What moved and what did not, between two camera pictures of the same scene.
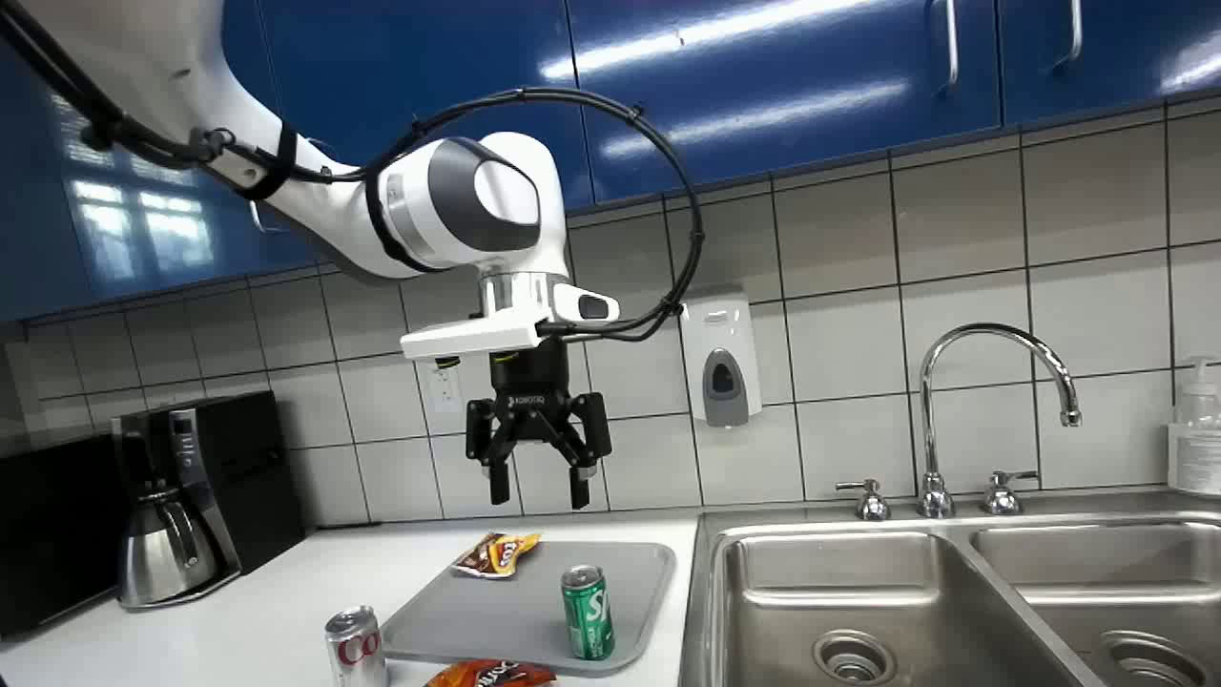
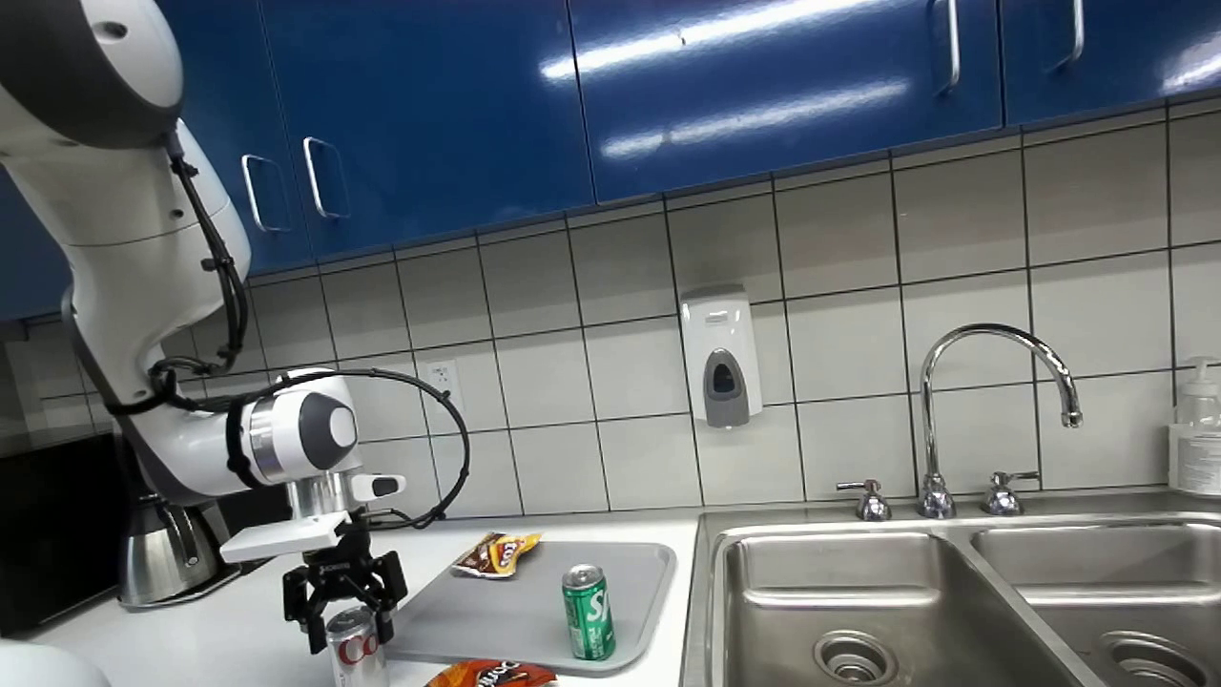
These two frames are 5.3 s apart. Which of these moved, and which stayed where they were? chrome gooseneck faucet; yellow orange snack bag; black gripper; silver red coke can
Moved: black gripper
Stayed: silver red coke can; yellow orange snack bag; chrome gooseneck faucet
